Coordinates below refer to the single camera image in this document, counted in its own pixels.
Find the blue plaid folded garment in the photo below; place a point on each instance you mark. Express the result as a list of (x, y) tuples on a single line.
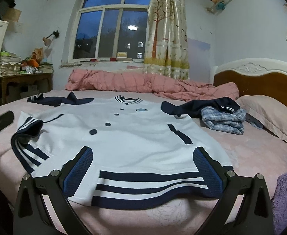
[(223, 121)]

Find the white navy varsity jacket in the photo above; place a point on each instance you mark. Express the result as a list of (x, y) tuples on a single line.
[(142, 151)]

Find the white wooden headboard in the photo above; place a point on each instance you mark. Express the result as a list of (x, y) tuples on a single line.
[(254, 76)]

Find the dark wooden desk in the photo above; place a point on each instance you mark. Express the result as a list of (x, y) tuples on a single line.
[(43, 81)]

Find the white framed window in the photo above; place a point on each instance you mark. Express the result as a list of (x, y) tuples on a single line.
[(110, 30)]

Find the pink pillow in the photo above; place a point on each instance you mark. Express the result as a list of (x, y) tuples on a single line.
[(270, 112)]

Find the wall mounted desk lamp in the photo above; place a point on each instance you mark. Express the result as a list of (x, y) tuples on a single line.
[(48, 40)]

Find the stuffed toy on shelf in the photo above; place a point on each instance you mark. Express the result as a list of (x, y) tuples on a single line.
[(219, 4)]

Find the tree pattern curtain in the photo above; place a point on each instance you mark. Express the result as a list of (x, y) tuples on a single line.
[(166, 51)]

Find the orange plush toy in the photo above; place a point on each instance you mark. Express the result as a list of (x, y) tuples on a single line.
[(30, 62)]

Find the purple fuzzy cloth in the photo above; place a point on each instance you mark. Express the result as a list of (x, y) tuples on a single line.
[(279, 205)]

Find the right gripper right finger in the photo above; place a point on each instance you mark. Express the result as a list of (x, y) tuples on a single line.
[(243, 205)]

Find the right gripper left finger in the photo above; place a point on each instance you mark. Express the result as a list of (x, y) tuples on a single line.
[(31, 215)]

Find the pink plaid quilt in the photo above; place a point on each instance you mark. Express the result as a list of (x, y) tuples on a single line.
[(162, 86)]

